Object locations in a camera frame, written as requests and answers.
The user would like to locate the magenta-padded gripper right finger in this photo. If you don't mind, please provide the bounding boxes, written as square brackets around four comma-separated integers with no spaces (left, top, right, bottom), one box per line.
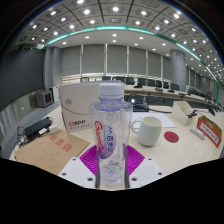
[124,144,166,190]

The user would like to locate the black power adapter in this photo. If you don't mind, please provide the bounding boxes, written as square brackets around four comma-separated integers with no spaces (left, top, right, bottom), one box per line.
[23,116,54,138]

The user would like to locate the row of black office chairs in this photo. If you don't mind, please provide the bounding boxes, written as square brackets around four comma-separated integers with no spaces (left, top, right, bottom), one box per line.
[81,75,218,101]

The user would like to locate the cardboard box with red side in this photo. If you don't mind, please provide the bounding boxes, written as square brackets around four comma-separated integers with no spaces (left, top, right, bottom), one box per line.
[196,115,224,149]

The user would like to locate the clear plastic water bottle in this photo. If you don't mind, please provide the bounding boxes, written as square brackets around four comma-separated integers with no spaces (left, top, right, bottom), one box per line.
[88,81,134,191]

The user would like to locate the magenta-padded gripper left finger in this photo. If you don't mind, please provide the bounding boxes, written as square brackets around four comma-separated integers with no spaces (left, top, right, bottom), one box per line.
[58,144,99,190]

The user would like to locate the white ceramic mug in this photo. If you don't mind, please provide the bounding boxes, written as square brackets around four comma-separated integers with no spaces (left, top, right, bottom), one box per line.
[130,115,164,148]

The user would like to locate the flat round red coaster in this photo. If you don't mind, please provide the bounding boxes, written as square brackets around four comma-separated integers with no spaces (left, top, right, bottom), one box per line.
[163,130,180,144]

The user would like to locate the cream desk organizer box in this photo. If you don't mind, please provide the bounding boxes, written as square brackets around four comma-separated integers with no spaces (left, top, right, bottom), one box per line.
[171,100,199,127]

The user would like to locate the white carton box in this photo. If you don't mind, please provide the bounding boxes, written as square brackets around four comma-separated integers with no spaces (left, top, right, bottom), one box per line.
[58,81,126,134]

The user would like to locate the black marker pen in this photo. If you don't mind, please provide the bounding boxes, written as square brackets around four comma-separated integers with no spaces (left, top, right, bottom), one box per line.
[186,108,199,119]

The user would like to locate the grey boxy monitor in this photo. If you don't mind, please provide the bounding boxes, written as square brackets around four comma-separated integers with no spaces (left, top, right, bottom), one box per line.
[35,90,55,109]

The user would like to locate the brown paper envelope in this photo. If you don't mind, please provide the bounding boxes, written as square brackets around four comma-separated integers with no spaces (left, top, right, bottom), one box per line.
[14,129,91,176]

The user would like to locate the group of ceiling lights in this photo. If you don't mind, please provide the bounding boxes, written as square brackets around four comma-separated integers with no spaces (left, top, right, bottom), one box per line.
[16,0,224,79]

